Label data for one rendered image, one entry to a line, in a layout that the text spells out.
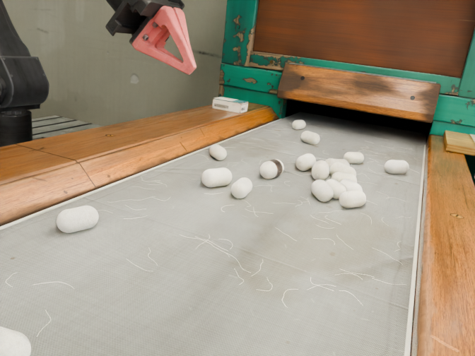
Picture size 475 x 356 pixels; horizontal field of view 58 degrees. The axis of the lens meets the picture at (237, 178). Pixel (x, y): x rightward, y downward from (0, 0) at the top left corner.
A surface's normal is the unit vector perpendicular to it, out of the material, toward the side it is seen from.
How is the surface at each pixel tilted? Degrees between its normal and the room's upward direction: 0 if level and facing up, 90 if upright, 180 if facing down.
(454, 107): 90
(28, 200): 45
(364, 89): 66
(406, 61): 90
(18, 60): 58
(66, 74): 90
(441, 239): 0
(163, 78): 90
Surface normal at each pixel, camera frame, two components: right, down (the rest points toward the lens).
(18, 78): 0.82, -0.30
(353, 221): 0.11, -0.94
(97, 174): 0.72, -0.51
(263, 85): -0.40, 0.24
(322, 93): -0.32, -0.14
